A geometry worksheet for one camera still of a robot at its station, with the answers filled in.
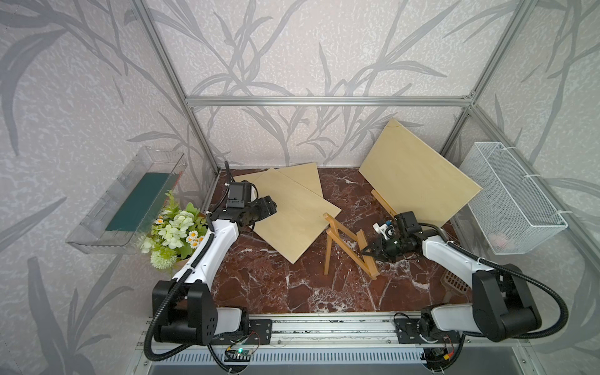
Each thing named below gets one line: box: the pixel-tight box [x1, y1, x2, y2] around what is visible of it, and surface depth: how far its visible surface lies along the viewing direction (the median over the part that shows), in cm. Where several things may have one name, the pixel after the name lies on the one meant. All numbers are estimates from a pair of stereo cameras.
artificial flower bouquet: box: [140, 189, 208, 270], surface depth 64 cm
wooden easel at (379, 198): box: [370, 189, 397, 218], surface depth 104 cm
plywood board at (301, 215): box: [253, 167, 343, 265], surface depth 96 cm
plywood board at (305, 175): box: [232, 162, 324, 198], surface depth 114 cm
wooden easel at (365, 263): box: [322, 212, 380, 281], surface depth 79 cm
